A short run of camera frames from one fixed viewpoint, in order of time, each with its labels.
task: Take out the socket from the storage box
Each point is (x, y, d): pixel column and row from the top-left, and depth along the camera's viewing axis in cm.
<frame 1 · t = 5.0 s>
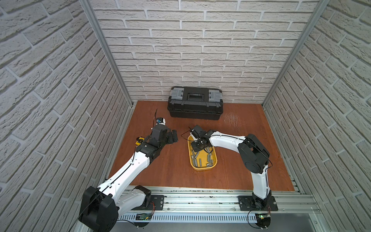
left hand: (171, 130, 82), fingers open
right hand: (197, 146, 95), fingers closed
black plastic toolbox: (195, 103, 100), point 17 cm above the table
yellow plastic tray: (201, 160, 91), on the table

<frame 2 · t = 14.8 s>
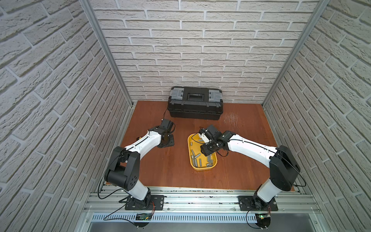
left hand: (170, 140, 91), fingers open
right hand: (206, 149, 86), fingers open
the named things where they were.

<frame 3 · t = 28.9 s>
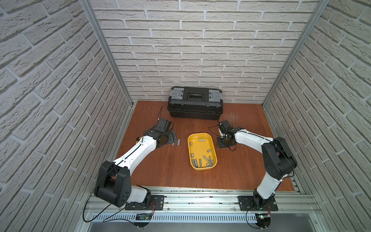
left hand: (170, 136, 87), fingers open
right hand: (223, 143, 95), fingers closed
silver socket left: (178, 142, 97), point 2 cm above the table
silver socket in tray top: (202, 140, 98), point 2 cm above the table
the other named things where they were.

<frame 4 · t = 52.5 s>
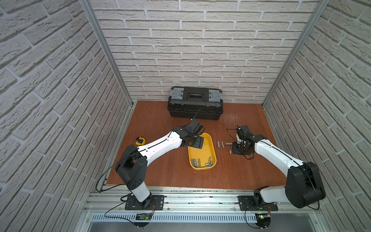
left hand: (199, 140, 85), fingers open
right hand: (237, 150, 88), fingers closed
silver socket right: (222, 144, 97), point 2 cm above the table
horizontal long silver socket: (229, 143, 93), point 5 cm above the table
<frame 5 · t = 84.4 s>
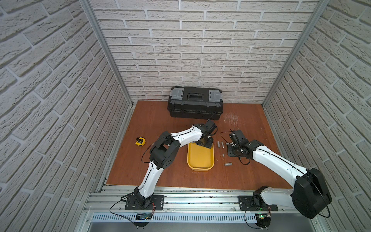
left hand: (210, 143, 94), fingers open
right hand: (232, 150, 86), fingers open
